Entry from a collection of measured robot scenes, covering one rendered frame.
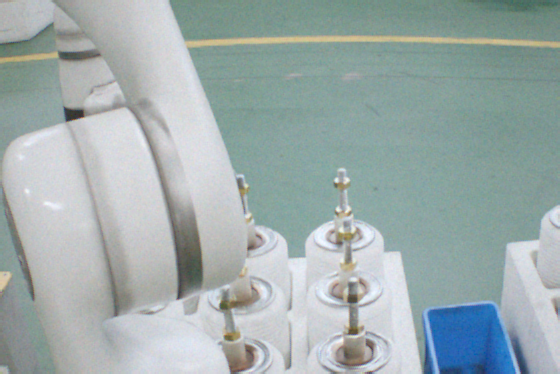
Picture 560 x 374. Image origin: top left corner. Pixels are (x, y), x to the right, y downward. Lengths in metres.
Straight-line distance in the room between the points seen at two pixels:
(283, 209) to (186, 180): 1.29
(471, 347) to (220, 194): 0.84
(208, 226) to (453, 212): 1.27
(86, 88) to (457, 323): 0.61
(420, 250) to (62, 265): 1.17
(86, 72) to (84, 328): 0.46
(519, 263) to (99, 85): 0.60
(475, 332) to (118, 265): 0.85
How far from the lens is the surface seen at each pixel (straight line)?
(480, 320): 1.12
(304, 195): 1.67
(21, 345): 0.92
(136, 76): 0.38
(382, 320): 0.89
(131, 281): 0.34
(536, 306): 1.00
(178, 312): 0.91
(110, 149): 0.34
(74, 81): 0.79
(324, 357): 0.80
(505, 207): 1.61
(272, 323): 0.89
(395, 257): 1.10
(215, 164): 0.34
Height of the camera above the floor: 0.75
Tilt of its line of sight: 26 degrees down
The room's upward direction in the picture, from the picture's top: 5 degrees counter-clockwise
